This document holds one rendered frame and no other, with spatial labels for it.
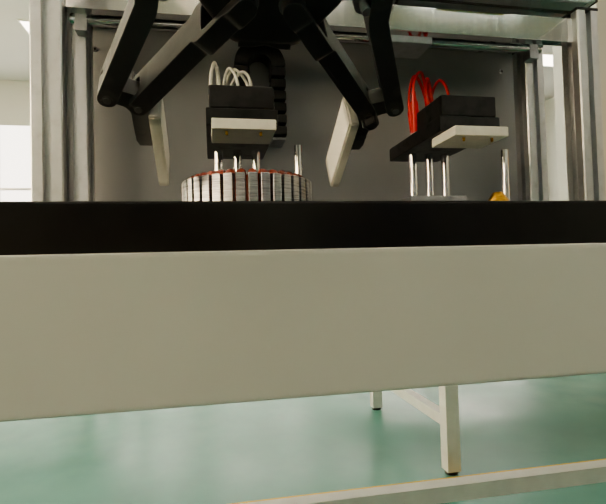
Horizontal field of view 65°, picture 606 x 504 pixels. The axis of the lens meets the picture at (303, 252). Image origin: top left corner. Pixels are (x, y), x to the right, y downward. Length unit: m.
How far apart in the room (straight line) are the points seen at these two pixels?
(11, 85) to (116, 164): 7.02
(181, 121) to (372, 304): 0.56
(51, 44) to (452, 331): 0.49
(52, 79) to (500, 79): 0.63
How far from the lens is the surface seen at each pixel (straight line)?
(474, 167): 0.79
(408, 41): 0.68
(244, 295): 0.16
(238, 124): 0.46
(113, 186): 0.69
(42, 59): 0.57
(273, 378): 0.16
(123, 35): 0.30
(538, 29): 0.71
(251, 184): 0.37
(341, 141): 0.37
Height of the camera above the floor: 0.74
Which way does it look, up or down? 2 degrees up
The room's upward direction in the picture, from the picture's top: 2 degrees counter-clockwise
